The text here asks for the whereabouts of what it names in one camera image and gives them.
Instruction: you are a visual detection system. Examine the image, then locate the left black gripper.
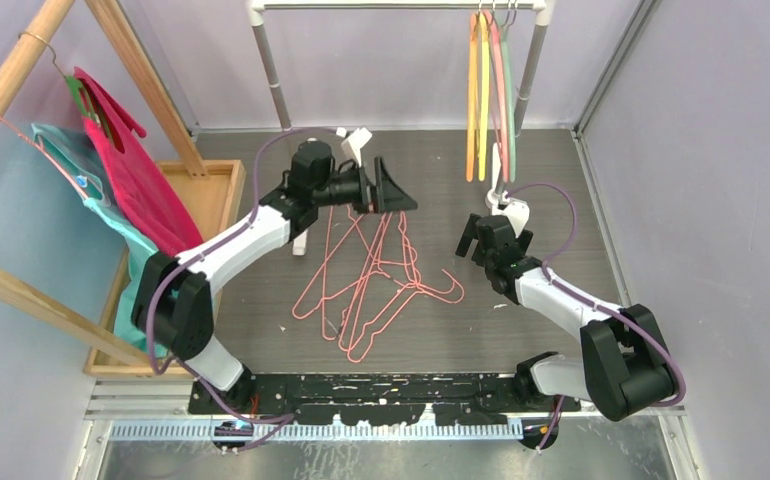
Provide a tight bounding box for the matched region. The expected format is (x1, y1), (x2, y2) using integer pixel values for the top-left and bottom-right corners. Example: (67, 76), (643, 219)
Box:
(314, 158), (417, 216)

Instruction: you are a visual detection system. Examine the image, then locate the orange plastic hanger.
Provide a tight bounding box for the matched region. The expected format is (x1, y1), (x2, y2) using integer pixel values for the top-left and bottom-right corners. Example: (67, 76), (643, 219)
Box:
(465, 13), (478, 182)

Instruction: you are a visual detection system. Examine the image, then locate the yellow plastic hanger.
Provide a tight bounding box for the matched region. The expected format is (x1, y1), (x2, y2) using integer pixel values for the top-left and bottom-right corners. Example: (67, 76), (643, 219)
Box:
(474, 11), (491, 182)

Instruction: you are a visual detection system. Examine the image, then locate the thick pink plastic hanger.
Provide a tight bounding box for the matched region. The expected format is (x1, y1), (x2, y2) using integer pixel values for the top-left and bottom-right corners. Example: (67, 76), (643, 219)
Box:
(484, 10), (510, 186)

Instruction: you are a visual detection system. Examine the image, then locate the mint green plastic hanger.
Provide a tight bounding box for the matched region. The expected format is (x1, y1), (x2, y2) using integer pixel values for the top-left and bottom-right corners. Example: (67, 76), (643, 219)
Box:
(499, 1), (517, 182)

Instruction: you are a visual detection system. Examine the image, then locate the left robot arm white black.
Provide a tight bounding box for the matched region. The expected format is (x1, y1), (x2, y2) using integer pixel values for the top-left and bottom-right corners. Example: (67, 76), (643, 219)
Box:
(131, 140), (418, 413)

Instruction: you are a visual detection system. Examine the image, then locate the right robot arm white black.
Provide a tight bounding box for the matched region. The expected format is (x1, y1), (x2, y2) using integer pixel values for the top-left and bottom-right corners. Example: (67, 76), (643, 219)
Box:
(455, 214), (686, 421)

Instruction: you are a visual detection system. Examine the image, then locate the wooden clothes rack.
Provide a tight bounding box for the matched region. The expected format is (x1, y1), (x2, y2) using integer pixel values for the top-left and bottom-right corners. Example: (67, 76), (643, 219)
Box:
(0, 0), (247, 380)

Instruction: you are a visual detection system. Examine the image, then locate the metal clothes rack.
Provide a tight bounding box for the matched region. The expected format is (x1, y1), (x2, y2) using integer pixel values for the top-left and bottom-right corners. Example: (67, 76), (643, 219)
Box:
(248, 0), (559, 257)

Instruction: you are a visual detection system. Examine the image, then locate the red garment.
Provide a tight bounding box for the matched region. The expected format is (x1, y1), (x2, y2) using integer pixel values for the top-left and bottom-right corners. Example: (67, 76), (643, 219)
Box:
(74, 67), (204, 279)

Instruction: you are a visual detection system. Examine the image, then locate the teal garment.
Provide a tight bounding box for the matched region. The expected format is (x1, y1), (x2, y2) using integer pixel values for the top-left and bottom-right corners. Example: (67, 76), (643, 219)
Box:
(31, 123), (147, 351)

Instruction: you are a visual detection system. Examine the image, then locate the green hanger gold hook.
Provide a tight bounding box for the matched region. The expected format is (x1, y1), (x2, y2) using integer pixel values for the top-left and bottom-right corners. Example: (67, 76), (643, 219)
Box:
(17, 31), (114, 140)

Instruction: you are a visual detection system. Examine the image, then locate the pink hanger on wood rack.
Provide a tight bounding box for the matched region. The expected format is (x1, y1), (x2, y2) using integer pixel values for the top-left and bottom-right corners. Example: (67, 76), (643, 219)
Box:
(0, 115), (88, 200)

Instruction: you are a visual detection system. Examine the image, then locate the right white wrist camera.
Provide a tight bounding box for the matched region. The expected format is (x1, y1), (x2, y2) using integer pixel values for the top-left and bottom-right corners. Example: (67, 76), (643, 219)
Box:
(491, 198), (530, 235)

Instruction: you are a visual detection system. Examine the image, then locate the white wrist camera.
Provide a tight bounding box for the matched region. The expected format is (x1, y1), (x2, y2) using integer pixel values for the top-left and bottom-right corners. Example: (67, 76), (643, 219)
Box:
(491, 198), (530, 235)
(335, 127), (373, 166)

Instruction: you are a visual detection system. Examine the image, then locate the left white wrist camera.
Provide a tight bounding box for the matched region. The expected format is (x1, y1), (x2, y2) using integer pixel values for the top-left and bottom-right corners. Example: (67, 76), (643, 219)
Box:
(335, 127), (373, 166)

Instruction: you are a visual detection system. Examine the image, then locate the aluminium frame rail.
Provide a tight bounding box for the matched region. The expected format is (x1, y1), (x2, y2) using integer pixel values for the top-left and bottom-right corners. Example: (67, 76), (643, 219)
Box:
(83, 382), (688, 442)

